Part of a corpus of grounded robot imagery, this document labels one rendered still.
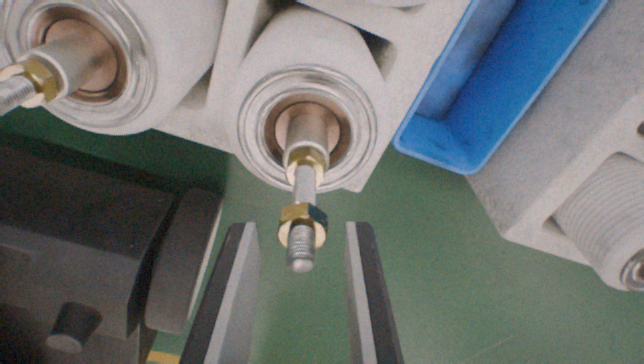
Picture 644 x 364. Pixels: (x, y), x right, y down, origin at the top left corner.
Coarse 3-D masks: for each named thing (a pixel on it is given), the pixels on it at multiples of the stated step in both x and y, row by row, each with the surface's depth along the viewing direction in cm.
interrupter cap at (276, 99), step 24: (288, 72) 16; (312, 72) 16; (336, 72) 16; (264, 96) 17; (288, 96) 17; (312, 96) 17; (336, 96) 17; (360, 96) 16; (240, 120) 17; (264, 120) 17; (288, 120) 18; (336, 120) 18; (360, 120) 17; (240, 144) 18; (264, 144) 18; (336, 144) 19; (360, 144) 18; (264, 168) 19; (336, 168) 19; (360, 168) 19
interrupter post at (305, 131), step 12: (300, 120) 17; (312, 120) 17; (288, 132) 17; (300, 132) 16; (312, 132) 16; (324, 132) 17; (288, 144) 16; (300, 144) 15; (312, 144) 15; (324, 144) 16; (288, 156) 15; (324, 156) 15
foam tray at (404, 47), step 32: (256, 0) 20; (288, 0) 30; (320, 0) 20; (352, 0) 20; (448, 0) 20; (224, 32) 22; (256, 32) 26; (384, 32) 22; (416, 32) 22; (448, 32) 22; (0, 64) 22; (224, 64) 23; (384, 64) 25; (416, 64) 23; (192, 96) 27; (224, 96) 24; (160, 128) 26; (192, 128) 26
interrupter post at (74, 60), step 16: (48, 48) 13; (64, 48) 13; (80, 48) 14; (96, 48) 15; (48, 64) 13; (64, 64) 13; (80, 64) 14; (96, 64) 15; (64, 80) 13; (80, 80) 14; (64, 96) 14
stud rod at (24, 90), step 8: (8, 80) 11; (16, 80) 12; (24, 80) 12; (0, 88) 11; (8, 88) 11; (16, 88) 11; (24, 88) 12; (32, 88) 12; (0, 96) 11; (8, 96) 11; (16, 96) 11; (24, 96) 12; (32, 96) 12; (0, 104) 11; (8, 104) 11; (16, 104) 11; (0, 112) 11
